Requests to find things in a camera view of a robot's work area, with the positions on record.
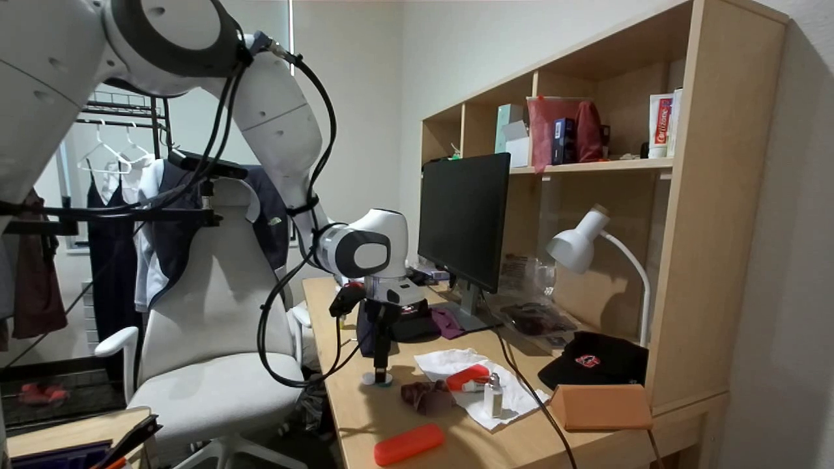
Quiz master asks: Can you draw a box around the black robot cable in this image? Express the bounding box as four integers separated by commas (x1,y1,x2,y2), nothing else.
254,31,385,391

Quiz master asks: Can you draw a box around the red bag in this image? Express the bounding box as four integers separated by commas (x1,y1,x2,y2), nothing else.
524,94,610,171

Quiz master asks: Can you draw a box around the brown hanging garment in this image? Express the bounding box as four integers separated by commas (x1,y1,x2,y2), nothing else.
0,191,71,343

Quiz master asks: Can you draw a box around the white desk lamp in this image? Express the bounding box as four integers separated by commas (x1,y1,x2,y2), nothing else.
544,207,654,349

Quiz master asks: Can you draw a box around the white and red box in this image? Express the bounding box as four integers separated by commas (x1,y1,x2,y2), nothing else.
645,90,686,163

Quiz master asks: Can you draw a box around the red oblong case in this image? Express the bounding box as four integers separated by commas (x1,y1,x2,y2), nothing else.
373,422,449,469

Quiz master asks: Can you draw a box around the white office chair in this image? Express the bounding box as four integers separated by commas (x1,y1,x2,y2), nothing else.
91,178,314,469

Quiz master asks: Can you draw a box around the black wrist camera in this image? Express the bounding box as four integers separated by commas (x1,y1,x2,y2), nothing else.
326,281,369,320

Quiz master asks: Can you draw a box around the metal clothes rack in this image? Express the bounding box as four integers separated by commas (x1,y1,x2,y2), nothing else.
73,90,171,165

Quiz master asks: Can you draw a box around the wooden side board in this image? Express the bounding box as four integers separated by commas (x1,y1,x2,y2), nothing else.
3,405,164,469

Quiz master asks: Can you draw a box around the black cap with red logo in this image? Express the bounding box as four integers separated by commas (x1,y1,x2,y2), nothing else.
535,330,652,391

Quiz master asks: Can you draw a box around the white paper sheet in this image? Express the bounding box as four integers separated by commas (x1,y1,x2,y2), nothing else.
411,348,554,436

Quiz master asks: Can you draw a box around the dark tray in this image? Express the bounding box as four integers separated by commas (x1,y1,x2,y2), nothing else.
0,352,129,439

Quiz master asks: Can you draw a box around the brown cardboard box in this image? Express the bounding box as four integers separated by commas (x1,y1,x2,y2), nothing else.
548,383,657,436

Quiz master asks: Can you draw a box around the purple pouch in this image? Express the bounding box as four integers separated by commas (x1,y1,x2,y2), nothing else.
430,304,469,343

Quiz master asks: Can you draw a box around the small red object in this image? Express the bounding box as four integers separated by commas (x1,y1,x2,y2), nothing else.
443,363,494,395

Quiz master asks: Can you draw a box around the dark jacket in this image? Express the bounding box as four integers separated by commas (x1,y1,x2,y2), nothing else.
142,155,293,289

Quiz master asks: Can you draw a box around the dark blue box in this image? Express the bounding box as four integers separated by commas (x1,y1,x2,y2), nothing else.
550,115,580,167

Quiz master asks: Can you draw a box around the black metal bar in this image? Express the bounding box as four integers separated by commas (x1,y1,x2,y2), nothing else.
0,197,224,237

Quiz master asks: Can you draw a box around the wooden shelf unit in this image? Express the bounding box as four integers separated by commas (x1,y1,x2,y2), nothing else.
417,0,791,469

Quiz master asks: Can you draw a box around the small white bottle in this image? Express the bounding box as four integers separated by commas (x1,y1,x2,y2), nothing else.
485,373,506,422

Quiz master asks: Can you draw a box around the white hanging shirt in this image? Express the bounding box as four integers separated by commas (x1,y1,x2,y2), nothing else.
77,138,168,317

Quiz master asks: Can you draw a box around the teal box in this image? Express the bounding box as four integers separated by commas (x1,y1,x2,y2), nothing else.
493,103,529,156

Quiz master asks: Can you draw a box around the dark red scrunchie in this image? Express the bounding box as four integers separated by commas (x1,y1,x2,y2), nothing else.
399,379,459,421

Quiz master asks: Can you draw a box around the black round bag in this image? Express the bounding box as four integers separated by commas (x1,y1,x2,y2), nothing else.
392,297,443,345

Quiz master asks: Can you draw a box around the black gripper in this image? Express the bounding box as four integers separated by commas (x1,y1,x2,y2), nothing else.
359,301,403,390

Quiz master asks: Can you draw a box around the navy hanging garment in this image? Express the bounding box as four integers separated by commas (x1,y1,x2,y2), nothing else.
85,178,142,345

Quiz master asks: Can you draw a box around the white small box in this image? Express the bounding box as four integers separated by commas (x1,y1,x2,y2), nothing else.
502,120,535,173

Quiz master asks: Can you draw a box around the black desk cable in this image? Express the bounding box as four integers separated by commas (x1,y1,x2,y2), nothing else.
493,324,580,469

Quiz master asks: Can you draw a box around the black computer monitor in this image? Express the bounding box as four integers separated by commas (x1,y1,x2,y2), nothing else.
415,152,514,330

